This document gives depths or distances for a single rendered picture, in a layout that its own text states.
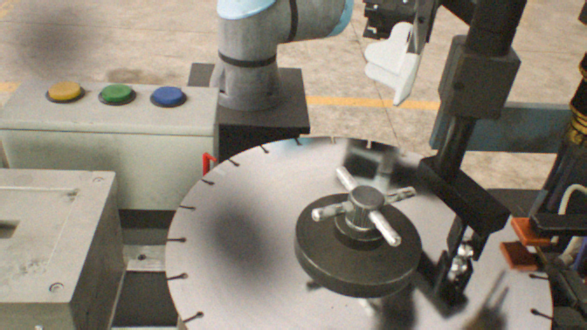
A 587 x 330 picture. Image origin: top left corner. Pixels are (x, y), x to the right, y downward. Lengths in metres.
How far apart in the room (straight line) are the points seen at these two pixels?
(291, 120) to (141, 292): 0.47
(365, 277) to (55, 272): 0.28
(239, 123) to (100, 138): 0.33
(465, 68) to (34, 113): 0.55
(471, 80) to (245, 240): 0.22
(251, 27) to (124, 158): 0.36
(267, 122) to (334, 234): 0.56
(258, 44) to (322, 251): 0.60
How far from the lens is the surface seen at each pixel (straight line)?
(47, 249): 0.54
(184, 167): 0.72
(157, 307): 0.65
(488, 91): 0.40
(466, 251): 0.46
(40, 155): 0.76
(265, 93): 1.00
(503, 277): 0.47
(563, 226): 0.51
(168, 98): 0.72
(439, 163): 0.44
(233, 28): 0.95
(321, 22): 1.01
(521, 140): 0.66
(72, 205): 0.58
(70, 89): 0.77
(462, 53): 0.38
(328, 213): 0.41
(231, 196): 0.49
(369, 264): 0.43
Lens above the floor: 1.27
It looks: 37 degrees down
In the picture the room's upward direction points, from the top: 6 degrees clockwise
